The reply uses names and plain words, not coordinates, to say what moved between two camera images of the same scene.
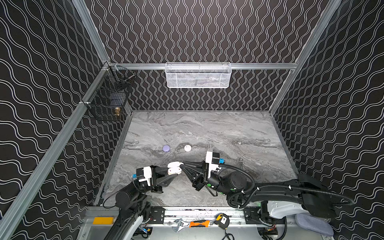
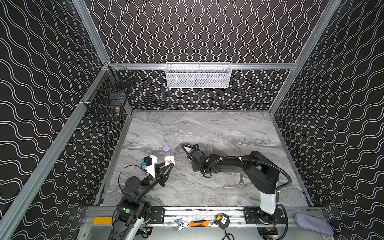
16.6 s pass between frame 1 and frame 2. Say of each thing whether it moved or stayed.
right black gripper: moved
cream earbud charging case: moved
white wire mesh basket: stayed
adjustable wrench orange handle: stayed
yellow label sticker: stayed
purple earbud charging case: stayed
